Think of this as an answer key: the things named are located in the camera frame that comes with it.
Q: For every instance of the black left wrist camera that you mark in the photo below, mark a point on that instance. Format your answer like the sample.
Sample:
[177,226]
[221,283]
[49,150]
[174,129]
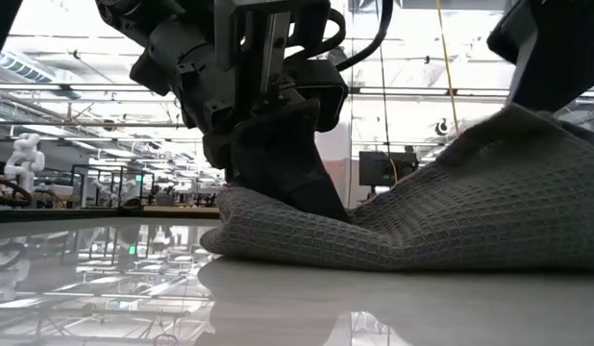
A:
[321,96]

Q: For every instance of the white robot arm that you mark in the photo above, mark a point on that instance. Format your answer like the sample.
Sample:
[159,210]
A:
[25,158]

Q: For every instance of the grey waffle-weave towel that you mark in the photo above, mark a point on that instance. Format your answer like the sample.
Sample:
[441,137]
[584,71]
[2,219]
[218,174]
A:
[422,221]

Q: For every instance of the grey ventilation duct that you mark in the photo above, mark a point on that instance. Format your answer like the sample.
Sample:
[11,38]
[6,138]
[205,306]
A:
[25,67]

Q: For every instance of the black monitor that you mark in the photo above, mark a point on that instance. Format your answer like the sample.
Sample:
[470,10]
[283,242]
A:
[378,168]

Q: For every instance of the black metal frame rack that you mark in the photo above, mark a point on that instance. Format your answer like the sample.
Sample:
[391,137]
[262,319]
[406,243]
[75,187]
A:
[100,166]

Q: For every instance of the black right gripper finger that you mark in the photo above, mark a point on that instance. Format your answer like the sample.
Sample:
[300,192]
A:
[571,57]

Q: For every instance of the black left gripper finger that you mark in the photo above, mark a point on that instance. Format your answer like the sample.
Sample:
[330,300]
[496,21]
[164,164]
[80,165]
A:
[278,158]
[217,158]

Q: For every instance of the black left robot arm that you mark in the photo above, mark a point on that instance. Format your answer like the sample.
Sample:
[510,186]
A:
[1,24]

